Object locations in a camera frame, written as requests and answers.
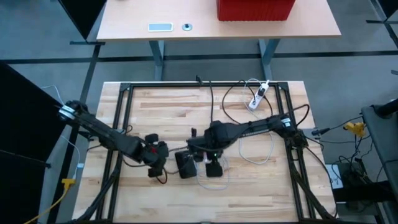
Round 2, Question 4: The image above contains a white phone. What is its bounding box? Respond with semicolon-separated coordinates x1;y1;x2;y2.
147;22;174;33

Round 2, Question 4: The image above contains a black USB cable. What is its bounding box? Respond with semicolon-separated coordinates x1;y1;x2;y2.
221;80;275;125

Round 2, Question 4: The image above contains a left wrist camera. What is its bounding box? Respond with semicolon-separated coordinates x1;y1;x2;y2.
147;167;164;179

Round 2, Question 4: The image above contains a black aluminium table frame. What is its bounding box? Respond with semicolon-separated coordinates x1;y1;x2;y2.
93;80;318;224

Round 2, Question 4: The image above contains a white USB cable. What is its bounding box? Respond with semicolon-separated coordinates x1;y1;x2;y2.
238;77;275;165

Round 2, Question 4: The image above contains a grey side table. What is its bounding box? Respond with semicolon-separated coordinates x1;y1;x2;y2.
360;104;398;224

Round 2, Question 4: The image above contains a black sleeved cable bundle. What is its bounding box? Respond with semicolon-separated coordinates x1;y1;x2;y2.
287;149;338;222
73;152;122;223

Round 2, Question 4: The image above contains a white power strip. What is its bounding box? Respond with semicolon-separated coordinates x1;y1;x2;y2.
248;79;271;110

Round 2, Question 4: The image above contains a black plug with cable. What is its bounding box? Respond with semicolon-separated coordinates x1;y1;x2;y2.
310;126;331;137

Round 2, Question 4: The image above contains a black equipment box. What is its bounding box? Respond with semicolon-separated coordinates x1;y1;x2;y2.
334;161;398;203

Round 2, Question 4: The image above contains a yellow cable with plug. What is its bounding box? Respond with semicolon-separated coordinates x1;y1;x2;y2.
23;177;76;224

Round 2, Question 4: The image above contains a red ribbed box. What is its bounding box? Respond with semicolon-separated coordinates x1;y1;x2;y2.
216;0;296;22

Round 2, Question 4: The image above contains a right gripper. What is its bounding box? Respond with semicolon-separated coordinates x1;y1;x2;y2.
186;122;229;163

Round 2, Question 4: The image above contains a beige desk top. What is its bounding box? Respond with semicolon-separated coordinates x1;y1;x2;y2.
95;0;342;43

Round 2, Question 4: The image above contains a thin white cable with plug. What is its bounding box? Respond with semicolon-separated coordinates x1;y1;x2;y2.
42;85;85;180

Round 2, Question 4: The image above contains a black metal stand foot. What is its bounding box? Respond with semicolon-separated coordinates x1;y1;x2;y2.
365;0;398;50

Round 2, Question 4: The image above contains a black charger block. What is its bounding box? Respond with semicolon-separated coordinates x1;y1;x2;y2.
206;161;224;179

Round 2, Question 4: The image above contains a large black partition panel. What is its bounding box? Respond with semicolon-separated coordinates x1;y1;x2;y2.
0;60;75;224

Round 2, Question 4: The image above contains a white paper sheet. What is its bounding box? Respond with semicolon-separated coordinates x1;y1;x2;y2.
325;163;344;190

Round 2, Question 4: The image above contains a black power bank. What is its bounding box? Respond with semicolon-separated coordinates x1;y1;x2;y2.
174;151;198;180

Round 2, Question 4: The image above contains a small black partition panel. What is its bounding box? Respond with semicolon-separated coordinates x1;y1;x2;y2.
57;0;108;41

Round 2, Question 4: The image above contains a black cylinder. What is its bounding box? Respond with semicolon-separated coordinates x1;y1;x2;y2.
372;98;398;118

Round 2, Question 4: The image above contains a yellow connector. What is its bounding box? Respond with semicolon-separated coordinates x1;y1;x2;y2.
343;121;366;138

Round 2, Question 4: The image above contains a black camera cable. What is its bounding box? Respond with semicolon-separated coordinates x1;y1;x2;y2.
195;74;216;123

